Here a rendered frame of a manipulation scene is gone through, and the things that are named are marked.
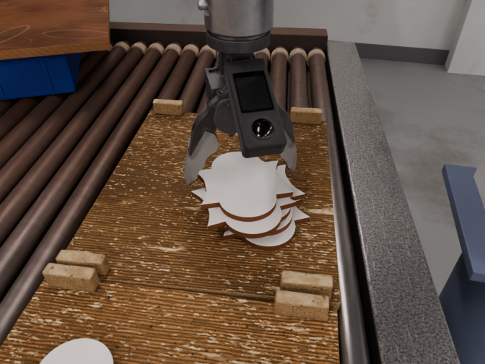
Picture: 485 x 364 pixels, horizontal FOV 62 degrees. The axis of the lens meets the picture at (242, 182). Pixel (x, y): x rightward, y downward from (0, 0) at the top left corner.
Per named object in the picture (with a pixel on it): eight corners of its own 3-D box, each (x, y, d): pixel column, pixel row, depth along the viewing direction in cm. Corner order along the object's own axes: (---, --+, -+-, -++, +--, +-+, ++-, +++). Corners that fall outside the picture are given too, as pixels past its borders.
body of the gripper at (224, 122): (258, 103, 57) (260, 14, 49) (274, 136, 50) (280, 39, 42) (204, 109, 55) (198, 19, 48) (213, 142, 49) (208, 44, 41)
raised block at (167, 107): (185, 112, 80) (183, 99, 78) (182, 117, 78) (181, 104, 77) (156, 110, 80) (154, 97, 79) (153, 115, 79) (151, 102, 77)
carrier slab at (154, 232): (325, 127, 78) (326, 120, 77) (338, 311, 47) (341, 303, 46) (151, 116, 82) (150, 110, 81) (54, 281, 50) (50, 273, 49)
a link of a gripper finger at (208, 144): (185, 165, 58) (220, 115, 55) (190, 190, 54) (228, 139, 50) (166, 156, 57) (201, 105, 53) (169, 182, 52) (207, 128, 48)
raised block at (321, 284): (330, 288, 47) (333, 274, 46) (330, 302, 46) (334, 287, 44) (279, 283, 48) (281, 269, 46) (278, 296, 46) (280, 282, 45)
